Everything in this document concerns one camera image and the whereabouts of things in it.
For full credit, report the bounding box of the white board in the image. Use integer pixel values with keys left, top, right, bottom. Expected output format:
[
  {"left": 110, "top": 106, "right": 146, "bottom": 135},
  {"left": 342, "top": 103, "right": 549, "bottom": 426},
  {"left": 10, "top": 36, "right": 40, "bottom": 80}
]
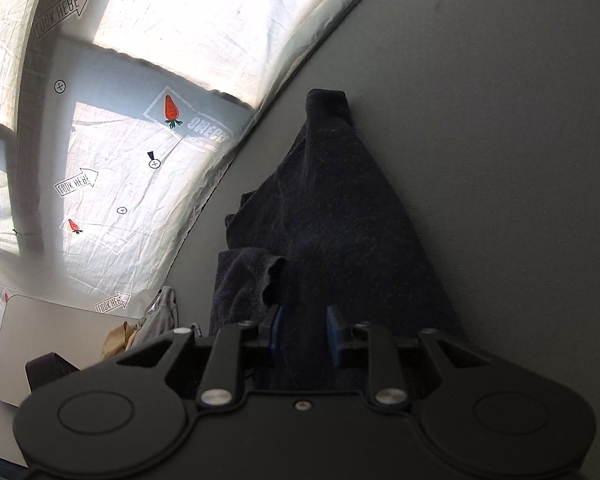
[{"left": 0, "top": 294, "right": 133, "bottom": 405}]

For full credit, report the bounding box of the navy knit sweater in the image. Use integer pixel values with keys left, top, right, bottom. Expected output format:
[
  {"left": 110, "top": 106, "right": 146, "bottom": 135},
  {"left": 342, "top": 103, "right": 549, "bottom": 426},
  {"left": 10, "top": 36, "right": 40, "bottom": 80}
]
[{"left": 208, "top": 88, "right": 470, "bottom": 392}]

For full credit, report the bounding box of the beige garment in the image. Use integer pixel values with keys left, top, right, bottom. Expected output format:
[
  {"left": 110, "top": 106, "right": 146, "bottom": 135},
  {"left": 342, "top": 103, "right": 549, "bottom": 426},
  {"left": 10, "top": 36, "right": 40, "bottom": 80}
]
[{"left": 101, "top": 321, "right": 142, "bottom": 362}]

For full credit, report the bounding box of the printed white curtain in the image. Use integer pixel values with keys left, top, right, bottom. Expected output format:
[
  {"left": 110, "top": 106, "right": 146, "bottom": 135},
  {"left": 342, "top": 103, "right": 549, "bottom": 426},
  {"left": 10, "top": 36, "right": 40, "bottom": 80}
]
[{"left": 0, "top": 0, "right": 408, "bottom": 376}]

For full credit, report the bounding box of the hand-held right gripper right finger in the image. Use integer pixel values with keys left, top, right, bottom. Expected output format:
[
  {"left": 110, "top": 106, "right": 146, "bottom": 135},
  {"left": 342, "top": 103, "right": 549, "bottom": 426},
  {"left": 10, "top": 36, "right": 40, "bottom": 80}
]
[{"left": 326, "top": 305, "right": 487, "bottom": 406}]

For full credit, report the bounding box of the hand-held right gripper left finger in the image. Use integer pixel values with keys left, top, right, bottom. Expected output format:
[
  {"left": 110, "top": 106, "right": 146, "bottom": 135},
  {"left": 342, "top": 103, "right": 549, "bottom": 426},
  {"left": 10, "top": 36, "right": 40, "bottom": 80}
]
[{"left": 117, "top": 305, "right": 285, "bottom": 408}]

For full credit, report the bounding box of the grey hoodie with drawstring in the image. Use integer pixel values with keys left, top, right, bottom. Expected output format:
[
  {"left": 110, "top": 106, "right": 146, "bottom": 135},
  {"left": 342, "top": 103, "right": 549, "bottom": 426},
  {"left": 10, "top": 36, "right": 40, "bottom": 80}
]
[{"left": 129, "top": 286, "right": 203, "bottom": 350}]

